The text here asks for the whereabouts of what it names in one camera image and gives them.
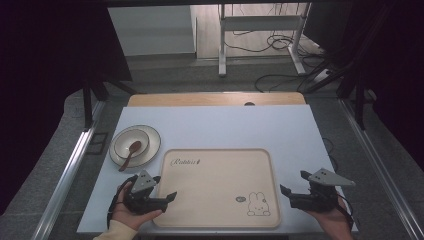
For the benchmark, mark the cream bowl with dark rim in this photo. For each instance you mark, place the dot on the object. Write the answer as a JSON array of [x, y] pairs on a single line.
[[125, 140]]

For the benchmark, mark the white panel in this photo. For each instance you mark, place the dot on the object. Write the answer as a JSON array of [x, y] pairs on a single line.
[[153, 30]]

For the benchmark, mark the white metal desk frame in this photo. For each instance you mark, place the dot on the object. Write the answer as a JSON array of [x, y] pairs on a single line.
[[260, 22]]

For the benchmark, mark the black metal stand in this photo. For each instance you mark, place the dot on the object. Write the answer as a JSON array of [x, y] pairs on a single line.
[[87, 106], [359, 100]]

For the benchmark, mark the black floor bracket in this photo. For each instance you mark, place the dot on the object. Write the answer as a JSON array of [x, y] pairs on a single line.
[[97, 143]]

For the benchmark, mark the person's right hand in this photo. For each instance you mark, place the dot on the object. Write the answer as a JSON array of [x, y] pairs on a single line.
[[335, 223]]

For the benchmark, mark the white table cover sheet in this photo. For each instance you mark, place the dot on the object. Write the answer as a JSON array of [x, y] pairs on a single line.
[[216, 126]]

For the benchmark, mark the dark round table grommet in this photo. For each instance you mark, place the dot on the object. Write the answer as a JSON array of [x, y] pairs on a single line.
[[249, 104]]

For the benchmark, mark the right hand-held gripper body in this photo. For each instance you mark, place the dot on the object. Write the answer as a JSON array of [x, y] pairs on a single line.
[[325, 178]]

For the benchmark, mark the white power strip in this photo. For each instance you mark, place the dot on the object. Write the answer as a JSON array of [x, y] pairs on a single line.
[[321, 76]]

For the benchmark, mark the person's left hand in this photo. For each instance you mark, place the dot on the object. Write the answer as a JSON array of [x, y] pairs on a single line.
[[125, 213]]

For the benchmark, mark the cream plate with dark rim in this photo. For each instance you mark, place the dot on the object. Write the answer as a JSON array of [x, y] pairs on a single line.
[[154, 143]]

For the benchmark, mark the brown wooden spoon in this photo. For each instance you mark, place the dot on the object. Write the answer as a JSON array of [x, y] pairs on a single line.
[[134, 146]]

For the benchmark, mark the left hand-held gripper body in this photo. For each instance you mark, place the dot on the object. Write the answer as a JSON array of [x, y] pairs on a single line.
[[144, 181]]

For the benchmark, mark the beige tray with rabbit print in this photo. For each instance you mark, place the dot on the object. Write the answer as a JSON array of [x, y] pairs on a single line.
[[213, 186]]

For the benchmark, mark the aluminium frame rail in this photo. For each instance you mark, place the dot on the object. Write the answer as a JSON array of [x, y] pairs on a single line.
[[71, 166], [376, 160]]

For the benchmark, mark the dark curtain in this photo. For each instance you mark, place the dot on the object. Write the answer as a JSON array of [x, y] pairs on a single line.
[[43, 66], [396, 66]]

